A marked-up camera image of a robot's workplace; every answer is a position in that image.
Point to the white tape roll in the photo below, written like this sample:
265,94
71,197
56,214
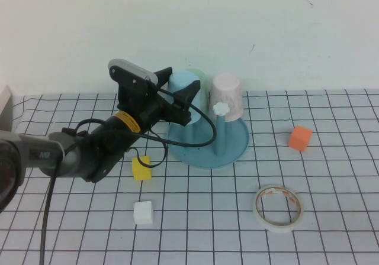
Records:
278,228

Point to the light green plastic cup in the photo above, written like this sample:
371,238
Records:
202,96

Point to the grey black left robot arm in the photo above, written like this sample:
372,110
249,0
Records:
35,155

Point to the black grid checkered tablecloth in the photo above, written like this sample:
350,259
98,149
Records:
89,241

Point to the orange foam cube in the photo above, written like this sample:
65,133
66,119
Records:
299,138

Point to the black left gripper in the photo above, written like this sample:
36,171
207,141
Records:
148,117

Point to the light blue plastic cup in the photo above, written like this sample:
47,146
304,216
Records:
180,83

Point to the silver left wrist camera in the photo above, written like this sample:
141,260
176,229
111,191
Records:
133,68

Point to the yellow foam cube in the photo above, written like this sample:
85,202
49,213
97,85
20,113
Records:
143,171

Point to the white foam cube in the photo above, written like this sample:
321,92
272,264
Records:
143,213

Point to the blue cup stand with pegs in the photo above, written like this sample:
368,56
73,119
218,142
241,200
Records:
231,146

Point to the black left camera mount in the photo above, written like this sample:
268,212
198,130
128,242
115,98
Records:
133,93

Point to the white grey side panel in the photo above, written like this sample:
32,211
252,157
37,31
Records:
4,111

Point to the light pink plastic cup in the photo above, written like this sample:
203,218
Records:
226,90

